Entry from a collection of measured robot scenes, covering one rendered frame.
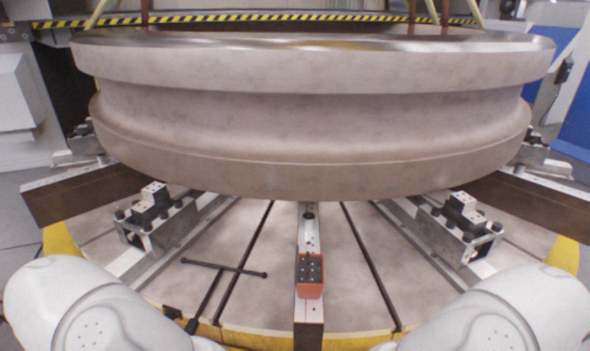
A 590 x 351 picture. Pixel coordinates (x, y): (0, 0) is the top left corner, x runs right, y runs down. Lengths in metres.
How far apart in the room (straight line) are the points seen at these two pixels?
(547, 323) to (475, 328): 0.13
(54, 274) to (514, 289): 0.68
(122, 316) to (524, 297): 0.54
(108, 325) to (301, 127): 1.45
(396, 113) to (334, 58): 0.56
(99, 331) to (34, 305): 0.15
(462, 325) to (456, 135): 1.82
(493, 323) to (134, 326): 0.44
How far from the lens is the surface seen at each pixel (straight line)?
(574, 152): 6.20
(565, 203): 3.12
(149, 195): 2.15
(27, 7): 3.76
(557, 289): 0.58
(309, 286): 1.40
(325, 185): 1.72
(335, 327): 1.88
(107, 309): 0.44
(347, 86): 1.52
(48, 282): 0.57
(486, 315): 0.44
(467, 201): 2.14
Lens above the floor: 1.90
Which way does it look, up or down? 29 degrees down
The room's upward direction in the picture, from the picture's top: straight up
